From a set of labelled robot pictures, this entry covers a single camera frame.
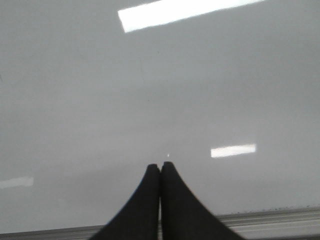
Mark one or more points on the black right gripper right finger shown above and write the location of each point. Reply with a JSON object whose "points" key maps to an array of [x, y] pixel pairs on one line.
{"points": [[183, 216]]}

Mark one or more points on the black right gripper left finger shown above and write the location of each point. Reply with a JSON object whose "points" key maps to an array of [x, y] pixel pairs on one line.
{"points": [[138, 219]]}

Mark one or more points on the white whiteboard with aluminium frame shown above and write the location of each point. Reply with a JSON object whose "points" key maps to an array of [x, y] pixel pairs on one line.
{"points": [[231, 97]]}

